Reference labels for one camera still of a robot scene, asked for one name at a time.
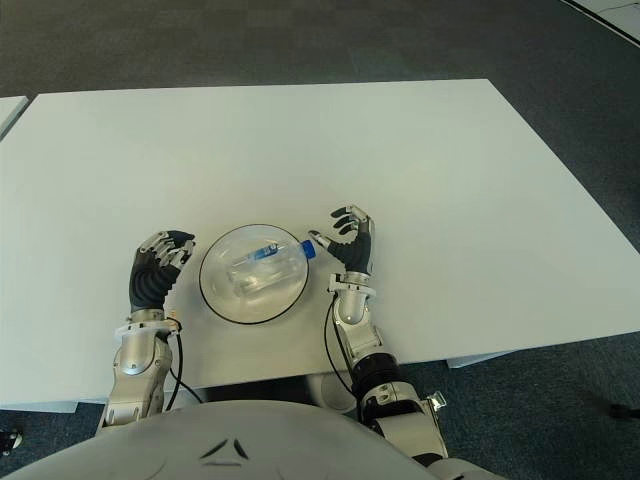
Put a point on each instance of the black and silver right hand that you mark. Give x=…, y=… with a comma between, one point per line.
x=355, y=250

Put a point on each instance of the black and silver left hand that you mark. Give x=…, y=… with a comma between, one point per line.
x=150, y=280

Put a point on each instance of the clear bottle with blue cap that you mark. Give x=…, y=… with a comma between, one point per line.
x=265, y=272

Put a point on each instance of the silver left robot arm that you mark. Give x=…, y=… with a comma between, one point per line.
x=137, y=360

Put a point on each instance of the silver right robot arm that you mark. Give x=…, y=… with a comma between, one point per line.
x=365, y=345

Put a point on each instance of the clear plate with black rim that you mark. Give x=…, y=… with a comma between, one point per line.
x=225, y=305

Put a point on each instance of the white cylindrical table leg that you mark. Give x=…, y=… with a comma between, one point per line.
x=330, y=390

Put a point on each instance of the grey robot torso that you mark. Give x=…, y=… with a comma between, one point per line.
x=225, y=445

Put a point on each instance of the black and white caster wheel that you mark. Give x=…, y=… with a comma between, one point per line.
x=11, y=440

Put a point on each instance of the white side table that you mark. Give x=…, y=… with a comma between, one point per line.
x=9, y=112

